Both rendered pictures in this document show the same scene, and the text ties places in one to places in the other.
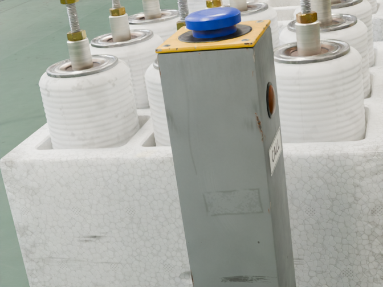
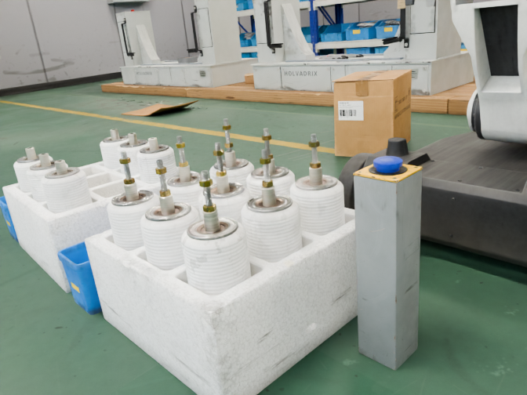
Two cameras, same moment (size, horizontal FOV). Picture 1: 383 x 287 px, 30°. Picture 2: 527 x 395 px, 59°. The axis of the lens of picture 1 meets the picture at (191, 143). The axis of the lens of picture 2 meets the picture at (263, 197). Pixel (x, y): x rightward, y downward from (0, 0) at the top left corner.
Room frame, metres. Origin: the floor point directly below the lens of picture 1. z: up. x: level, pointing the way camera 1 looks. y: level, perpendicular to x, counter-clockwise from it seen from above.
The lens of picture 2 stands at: (0.36, 0.60, 0.52)
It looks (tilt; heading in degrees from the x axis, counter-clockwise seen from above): 20 degrees down; 300
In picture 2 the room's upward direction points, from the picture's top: 6 degrees counter-clockwise
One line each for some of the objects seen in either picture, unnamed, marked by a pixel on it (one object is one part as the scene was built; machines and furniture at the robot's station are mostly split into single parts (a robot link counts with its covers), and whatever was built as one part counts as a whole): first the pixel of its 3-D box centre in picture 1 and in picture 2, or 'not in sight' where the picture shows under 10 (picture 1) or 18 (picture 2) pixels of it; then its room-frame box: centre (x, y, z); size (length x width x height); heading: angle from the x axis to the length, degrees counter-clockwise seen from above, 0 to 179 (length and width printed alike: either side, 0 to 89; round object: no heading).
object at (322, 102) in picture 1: (316, 141); (318, 229); (0.66, -0.12, 0.16); 0.10 x 0.10 x 0.18
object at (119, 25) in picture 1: (120, 28); (167, 204); (0.85, 0.06, 0.26); 0.02 x 0.02 x 0.03
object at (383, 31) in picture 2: not in sight; (398, 27); (1.67, -5.46, 0.36); 0.50 x 0.38 x 0.21; 72
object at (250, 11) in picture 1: (239, 10); (186, 180); (0.92, -0.09, 0.25); 0.08 x 0.08 x 0.01
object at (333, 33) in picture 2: not in sight; (341, 31); (2.50, -5.76, 0.36); 0.50 x 0.38 x 0.21; 72
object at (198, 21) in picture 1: (214, 25); (387, 166); (0.51, -0.03, 0.32); 0.04 x 0.04 x 0.02
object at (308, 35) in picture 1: (308, 39); (315, 175); (0.66, -0.12, 0.26); 0.02 x 0.02 x 0.03
